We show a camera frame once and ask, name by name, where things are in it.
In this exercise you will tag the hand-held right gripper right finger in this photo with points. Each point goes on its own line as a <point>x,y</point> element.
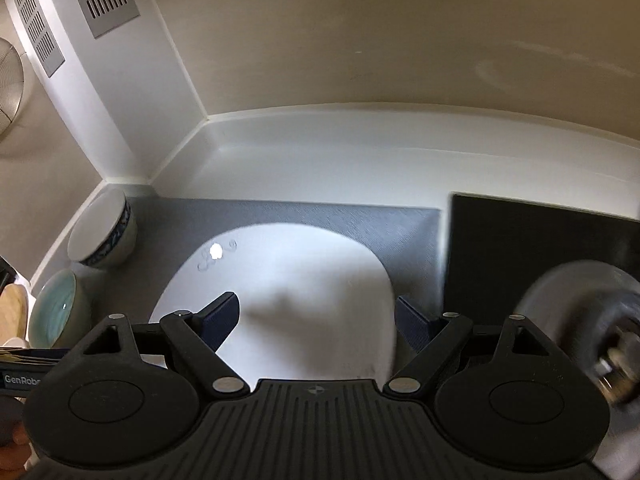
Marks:
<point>412,321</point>

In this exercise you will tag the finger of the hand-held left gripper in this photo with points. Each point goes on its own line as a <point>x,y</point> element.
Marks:
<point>35,354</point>

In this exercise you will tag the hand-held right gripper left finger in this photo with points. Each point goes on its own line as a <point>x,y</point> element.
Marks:
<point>222,317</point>

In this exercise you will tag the teal glazed bowl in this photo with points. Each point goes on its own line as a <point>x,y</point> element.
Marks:
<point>55,305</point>

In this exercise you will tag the white plate with swirl print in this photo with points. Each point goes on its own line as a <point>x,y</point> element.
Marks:
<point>300,280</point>

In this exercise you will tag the blue patterned white bowl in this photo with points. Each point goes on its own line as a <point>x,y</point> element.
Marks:
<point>97,227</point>

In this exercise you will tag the person's left hand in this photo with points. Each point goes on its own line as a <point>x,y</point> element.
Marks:
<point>21,441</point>

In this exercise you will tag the wooden cutting board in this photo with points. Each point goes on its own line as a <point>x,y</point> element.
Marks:
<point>14,312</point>

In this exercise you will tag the grey textured mat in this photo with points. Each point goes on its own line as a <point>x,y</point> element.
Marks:
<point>350,220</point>

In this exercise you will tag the black board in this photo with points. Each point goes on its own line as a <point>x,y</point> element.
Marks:
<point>525,240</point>

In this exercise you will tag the grey round dish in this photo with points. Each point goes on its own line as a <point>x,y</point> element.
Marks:
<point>560,295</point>

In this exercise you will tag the blurry metal object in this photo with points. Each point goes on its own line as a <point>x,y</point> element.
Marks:
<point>617,360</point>

